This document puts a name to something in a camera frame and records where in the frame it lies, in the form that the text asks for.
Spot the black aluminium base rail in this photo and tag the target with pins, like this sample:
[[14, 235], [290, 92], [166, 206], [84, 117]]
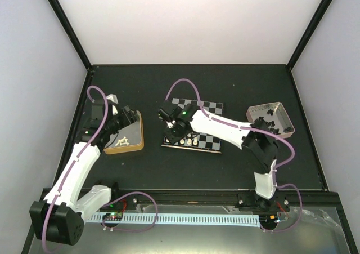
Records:
[[246, 200]]

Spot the black frame post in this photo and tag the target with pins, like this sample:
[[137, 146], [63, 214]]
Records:
[[64, 21], [309, 31]]

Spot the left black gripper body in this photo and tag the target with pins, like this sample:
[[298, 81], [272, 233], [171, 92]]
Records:
[[127, 119]]

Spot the right circuit board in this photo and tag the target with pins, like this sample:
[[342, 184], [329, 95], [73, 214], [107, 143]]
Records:
[[272, 218]]

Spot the black pieces in tray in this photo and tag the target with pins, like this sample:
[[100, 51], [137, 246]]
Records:
[[276, 120]]

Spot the pink mesh tray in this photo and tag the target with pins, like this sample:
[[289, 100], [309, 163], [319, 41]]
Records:
[[276, 105]]

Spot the right black frame post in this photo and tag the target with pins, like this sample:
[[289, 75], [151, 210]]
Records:
[[309, 31]]

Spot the left circuit board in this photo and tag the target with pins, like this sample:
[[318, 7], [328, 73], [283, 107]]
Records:
[[112, 216]]

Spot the left black frame post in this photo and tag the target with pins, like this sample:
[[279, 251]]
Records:
[[64, 21]]

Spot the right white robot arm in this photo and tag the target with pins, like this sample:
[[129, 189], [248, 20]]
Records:
[[246, 136]]

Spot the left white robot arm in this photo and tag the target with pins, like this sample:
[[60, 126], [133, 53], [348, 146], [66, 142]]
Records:
[[61, 215]]

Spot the light blue slotted cable duct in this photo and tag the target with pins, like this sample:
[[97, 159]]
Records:
[[181, 219]]

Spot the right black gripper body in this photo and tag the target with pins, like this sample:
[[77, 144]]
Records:
[[177, 135]]

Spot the circuit board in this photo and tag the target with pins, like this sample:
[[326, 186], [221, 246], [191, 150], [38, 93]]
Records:
[[112, 216], [272, 218]]

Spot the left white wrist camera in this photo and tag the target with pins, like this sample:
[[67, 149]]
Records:
[[112, 99]]

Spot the gold tin tray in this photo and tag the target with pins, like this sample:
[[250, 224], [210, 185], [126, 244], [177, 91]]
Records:
[[134, 134]]

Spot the white pieces in tin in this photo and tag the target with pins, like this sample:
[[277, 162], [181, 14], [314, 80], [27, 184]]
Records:
[[122, 142]]

